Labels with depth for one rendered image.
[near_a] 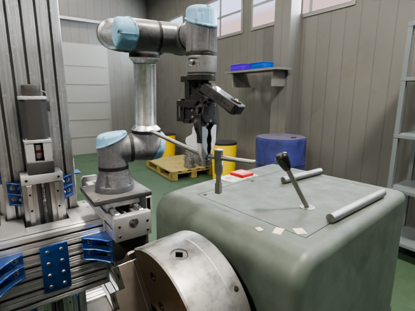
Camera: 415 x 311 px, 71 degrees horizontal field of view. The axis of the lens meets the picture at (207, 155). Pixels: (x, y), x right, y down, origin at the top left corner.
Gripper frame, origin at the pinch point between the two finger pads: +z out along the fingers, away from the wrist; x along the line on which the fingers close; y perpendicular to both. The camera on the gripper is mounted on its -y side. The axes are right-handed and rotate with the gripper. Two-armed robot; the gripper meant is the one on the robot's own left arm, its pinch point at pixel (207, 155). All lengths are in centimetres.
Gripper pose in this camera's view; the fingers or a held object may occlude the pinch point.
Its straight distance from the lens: 74.8
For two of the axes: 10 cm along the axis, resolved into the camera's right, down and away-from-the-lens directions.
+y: -8.3, -1.3, 5.4
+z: -0.1, 9.8, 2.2
